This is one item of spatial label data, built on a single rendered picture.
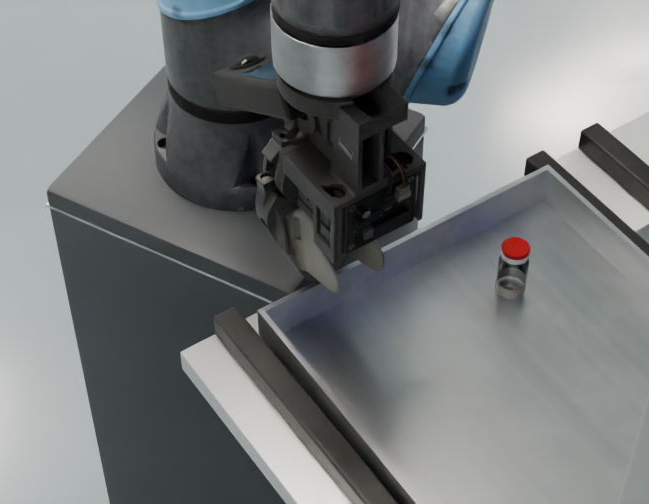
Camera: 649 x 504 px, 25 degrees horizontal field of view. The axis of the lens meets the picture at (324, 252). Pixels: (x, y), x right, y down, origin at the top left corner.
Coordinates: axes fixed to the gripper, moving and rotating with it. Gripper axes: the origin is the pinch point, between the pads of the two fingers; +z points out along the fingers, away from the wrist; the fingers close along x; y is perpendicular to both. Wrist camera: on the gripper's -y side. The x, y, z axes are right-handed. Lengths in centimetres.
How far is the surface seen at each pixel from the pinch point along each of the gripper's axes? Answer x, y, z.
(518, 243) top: 12.3, 7.4, -1.1
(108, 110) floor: 35, -116, 92
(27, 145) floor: 20, -116, 92
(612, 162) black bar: 25.9, 2.8, 2.1
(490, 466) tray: 1.1, 18.9, 3.4
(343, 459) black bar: -7.3, 14.0, 1.6
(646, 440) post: -12, 39, -35
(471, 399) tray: 3.4, 13.9, 3.4
